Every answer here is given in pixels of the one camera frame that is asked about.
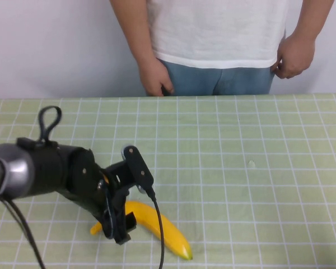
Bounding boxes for black camera cable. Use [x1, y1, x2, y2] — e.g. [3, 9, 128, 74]
[144, 188, 165, 269]

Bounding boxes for black looped cable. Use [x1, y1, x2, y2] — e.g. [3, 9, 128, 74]
[38, 105, 63, 146]

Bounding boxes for white t-shirt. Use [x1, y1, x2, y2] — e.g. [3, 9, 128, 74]
[145, 0, 287, 69]

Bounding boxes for person's left hand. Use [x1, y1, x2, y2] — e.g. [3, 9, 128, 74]
[272, 35, 316, 80]

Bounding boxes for person's left forearm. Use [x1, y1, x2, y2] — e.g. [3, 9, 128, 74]
[284, 0, 334, 43]

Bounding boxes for blue jeans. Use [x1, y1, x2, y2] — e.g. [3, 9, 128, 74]
[144, 58, 276, 97]

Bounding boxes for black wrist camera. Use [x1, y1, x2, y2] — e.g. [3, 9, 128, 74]
[120, 144, 155, 194]

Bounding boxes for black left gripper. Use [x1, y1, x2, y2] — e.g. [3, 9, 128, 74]
[97, 161, 138, 245]

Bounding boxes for green checked tablecloth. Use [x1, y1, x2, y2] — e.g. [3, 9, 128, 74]
[0, 93, 336, 269]

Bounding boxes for person's right hand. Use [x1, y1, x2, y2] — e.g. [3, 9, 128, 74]
[138, 57, 175, 98]

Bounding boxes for yellow banana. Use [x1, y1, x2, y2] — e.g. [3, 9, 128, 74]
[90, 201, 194, 261]

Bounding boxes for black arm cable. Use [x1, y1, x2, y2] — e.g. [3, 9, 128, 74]
[0, 193, 47, 269]

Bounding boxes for person's right forearm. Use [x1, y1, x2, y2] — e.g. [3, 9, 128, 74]
[109, 0, 159, 67]

